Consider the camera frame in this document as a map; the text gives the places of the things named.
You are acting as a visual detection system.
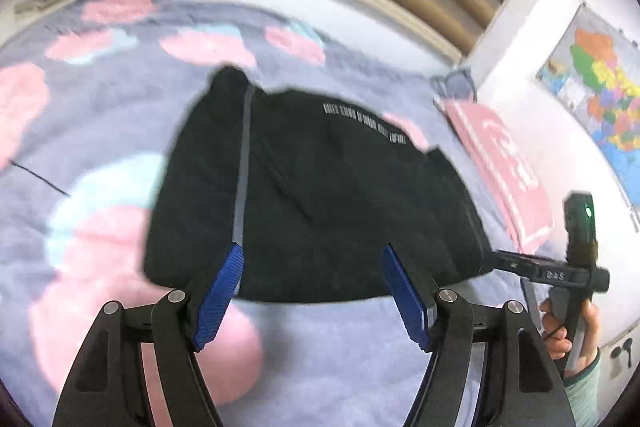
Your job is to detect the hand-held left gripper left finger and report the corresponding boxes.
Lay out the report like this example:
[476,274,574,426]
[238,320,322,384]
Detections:
[52,243,246,427]

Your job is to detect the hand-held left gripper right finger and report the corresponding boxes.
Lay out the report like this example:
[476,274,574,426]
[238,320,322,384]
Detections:
[382,243,576,427]

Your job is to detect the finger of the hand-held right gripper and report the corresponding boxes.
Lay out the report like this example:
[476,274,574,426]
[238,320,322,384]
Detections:
[481,249,536,280]

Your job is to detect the black garment with grey stripe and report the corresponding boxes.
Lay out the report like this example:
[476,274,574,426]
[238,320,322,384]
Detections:
[142,66,493,304]

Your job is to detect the person's right forearm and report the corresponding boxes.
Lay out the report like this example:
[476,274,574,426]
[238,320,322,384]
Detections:
[564,349,602,427]

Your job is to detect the person's right hand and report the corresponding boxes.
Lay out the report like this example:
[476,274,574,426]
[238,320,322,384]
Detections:
[539,297,602,378]

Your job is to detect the pink pillow with white print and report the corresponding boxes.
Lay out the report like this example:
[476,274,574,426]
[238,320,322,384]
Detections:
[440,99,556,253]

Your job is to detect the grey blanket with pink prints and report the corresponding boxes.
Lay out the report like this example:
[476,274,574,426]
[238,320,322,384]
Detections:
[0,0,566,427]

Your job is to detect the colourful wall map poster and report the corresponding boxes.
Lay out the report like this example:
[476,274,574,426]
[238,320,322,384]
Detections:
[536,1,640,208]

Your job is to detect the thin black cable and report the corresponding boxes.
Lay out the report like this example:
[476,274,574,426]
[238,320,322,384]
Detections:
[10,161,71,198]

